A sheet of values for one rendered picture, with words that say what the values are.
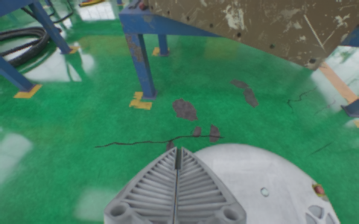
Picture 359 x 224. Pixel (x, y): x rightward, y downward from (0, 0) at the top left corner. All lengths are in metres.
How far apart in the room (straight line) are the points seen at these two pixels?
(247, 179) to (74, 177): 0.96
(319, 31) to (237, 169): 0.47
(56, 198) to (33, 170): 0.29
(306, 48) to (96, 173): 1.10
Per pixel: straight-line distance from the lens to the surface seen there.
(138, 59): 0.97
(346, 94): 1.95
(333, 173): 1.29
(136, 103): 1.20
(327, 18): 0.45
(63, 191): 1.11
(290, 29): 0.46
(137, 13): 0.86
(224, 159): 0.56
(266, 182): 0.66
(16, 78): 1.91
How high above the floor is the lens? 0.87
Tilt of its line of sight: 54 degrees down
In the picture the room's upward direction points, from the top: 1 degrees counter-clockwise
